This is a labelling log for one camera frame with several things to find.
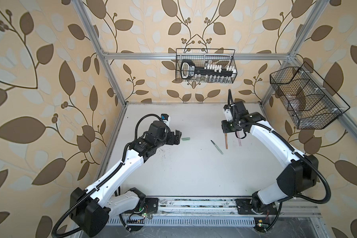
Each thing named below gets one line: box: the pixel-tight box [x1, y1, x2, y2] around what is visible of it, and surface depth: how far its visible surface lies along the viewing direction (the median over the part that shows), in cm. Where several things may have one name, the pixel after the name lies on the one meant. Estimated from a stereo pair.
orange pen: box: [224, 132, 229, 150], surface depth 84 cm
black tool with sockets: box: [180, 59, 238, 80], surface depth 86 cm
